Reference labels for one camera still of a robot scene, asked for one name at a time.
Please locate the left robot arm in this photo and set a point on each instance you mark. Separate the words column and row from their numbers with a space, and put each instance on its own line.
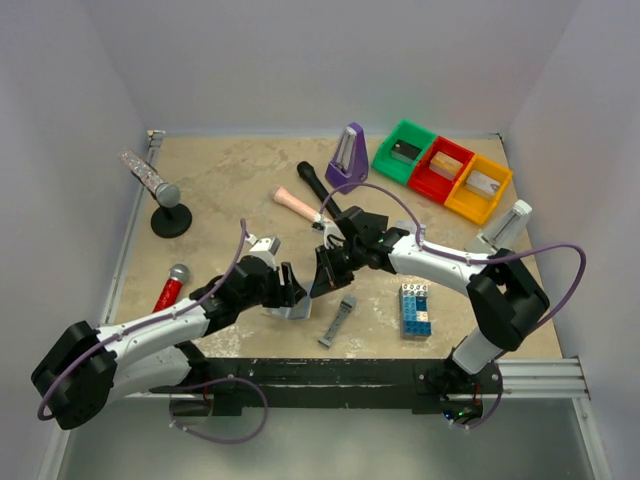
column 77, row 376

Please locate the grey truss beam piece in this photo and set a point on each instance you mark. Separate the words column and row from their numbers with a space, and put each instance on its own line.
column 347, row 305

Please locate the blue toy brick block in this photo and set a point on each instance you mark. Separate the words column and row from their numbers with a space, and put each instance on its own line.
column 413, row 304

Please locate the purple metronome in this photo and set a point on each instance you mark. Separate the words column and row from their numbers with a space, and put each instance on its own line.
column 349, row 166

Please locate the black round microphone stand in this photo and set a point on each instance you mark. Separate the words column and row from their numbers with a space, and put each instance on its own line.
column 171, row 222

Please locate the white metronome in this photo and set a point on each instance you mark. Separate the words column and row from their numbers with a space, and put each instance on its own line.
column 503, row 232

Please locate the red storage bin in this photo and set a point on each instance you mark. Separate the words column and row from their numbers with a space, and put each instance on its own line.
column 429, row 184

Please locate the red glitter microphone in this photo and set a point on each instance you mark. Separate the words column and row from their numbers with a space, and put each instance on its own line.
column 178, row 276

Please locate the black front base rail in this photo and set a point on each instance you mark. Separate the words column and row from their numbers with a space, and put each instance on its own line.
column 418, row 385

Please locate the beige card holder wallet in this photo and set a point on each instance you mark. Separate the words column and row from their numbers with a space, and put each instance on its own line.
column 300, row 311

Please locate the glitter microphone on stand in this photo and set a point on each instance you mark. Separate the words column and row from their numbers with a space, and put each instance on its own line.
column 166, row 194

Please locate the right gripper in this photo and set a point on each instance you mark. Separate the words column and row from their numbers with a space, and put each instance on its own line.
column 335, row 263

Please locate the yellow storage bin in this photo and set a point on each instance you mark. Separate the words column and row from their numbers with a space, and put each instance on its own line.
column 470, row 205

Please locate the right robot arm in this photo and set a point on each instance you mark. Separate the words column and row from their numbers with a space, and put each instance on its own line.
column 506, row 299

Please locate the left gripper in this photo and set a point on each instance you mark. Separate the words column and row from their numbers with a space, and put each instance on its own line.
column 278, row 289

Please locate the aluminium frame rail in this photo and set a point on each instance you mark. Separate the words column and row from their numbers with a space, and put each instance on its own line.
column 107, row 314

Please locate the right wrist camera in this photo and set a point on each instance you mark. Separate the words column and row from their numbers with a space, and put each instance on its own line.
column 332, row 236

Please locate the green storage bin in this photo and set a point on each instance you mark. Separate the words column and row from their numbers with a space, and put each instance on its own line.
column 411, row 133

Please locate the black microphone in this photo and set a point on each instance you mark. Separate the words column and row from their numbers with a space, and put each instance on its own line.
column 308, row 174

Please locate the white VIP credit card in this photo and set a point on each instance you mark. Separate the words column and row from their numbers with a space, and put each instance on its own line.
column 410, row 226

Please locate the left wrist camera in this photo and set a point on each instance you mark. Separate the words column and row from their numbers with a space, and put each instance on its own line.
column 265, row 247

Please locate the tan card in red bin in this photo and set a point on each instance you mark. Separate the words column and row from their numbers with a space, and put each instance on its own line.
column 445, row 166

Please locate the black card in green bin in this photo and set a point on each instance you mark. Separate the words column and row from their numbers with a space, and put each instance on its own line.
column 405, row 152

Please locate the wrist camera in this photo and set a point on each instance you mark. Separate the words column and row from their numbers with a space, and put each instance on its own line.
column 265, row 247
column 332, row 236

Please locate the white card in yellow bin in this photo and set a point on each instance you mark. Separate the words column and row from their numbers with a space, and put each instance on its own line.
column 482, row 185

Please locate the pink microphone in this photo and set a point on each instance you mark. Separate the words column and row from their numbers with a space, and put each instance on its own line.
column 282, row 196

